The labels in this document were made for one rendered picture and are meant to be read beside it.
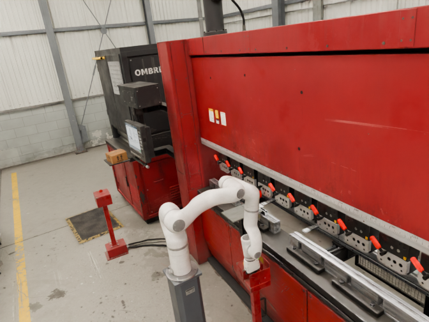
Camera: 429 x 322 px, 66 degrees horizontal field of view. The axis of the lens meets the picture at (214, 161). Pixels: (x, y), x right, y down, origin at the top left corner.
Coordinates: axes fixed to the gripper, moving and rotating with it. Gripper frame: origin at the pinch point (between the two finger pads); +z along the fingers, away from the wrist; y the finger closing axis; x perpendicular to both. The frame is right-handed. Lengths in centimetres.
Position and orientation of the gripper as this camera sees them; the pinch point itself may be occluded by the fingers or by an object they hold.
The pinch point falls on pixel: (253, 275)
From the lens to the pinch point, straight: 237.9
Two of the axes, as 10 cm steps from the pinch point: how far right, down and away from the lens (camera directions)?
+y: -9.0, 3.0, -3.1
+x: 3.9, 2.8, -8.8
